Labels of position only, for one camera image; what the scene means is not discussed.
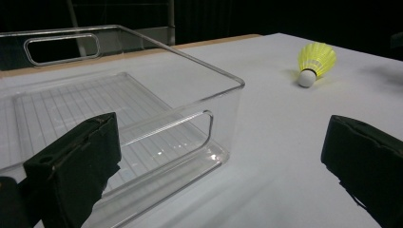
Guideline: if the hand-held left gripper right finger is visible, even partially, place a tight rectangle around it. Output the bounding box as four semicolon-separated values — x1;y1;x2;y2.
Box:
320;114;403;228

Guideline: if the clear plastic storage bin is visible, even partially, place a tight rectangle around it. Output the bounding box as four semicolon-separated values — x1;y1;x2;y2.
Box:
0;24;246;228

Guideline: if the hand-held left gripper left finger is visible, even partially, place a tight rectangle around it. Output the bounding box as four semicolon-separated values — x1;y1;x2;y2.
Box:
23;111;123;228

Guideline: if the thin metal stand pole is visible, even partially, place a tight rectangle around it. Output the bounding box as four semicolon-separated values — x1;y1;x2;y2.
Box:
66;0;88;58

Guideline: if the yellow shuttlecock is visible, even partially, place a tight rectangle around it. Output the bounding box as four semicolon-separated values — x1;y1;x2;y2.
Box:
296;41;337;88

